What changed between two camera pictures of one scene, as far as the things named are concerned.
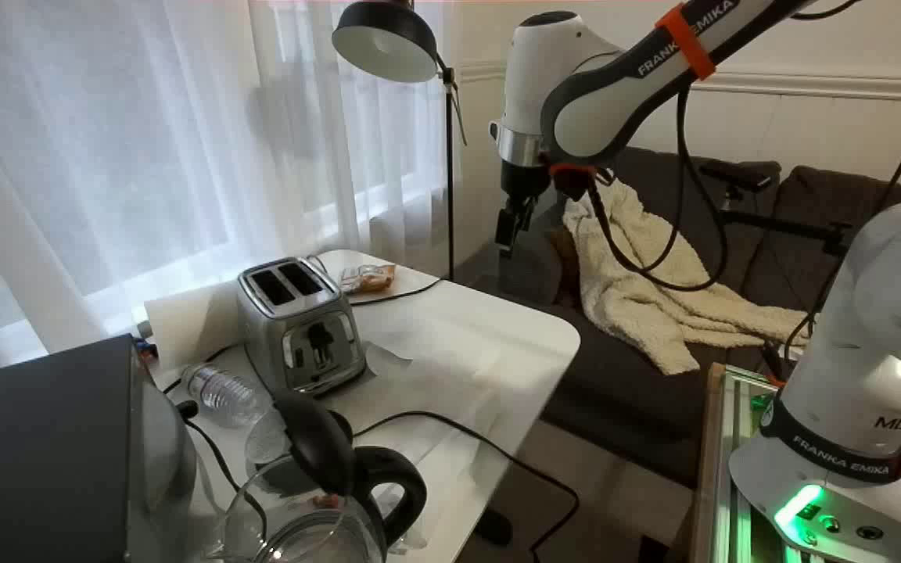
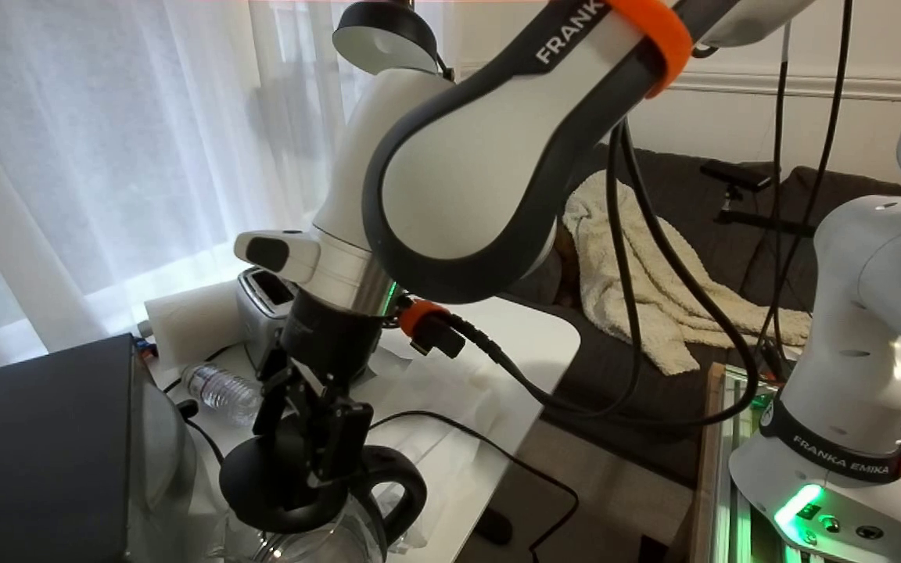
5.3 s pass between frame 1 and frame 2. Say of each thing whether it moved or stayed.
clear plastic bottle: stayed
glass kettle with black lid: stayed
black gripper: moved
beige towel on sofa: stayed
